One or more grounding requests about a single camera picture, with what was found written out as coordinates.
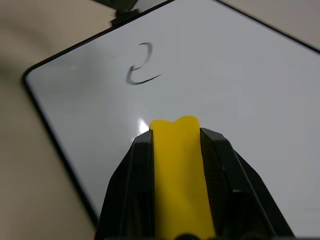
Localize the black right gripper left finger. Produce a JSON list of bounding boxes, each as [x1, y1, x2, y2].
[[95, 129, 158, 240]]

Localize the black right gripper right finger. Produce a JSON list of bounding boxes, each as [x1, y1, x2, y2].
[[199, 127, 296, 238]]

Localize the yellow eraser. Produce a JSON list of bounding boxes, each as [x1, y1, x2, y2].
[[149, 115, 216, 240]]

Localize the black-framed whiteboard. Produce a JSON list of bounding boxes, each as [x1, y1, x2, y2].
[[21, 0, 320, 227]]

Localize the black whiteboard stand clip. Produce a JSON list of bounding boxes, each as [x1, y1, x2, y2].
[[91, 0, 141, 27]]

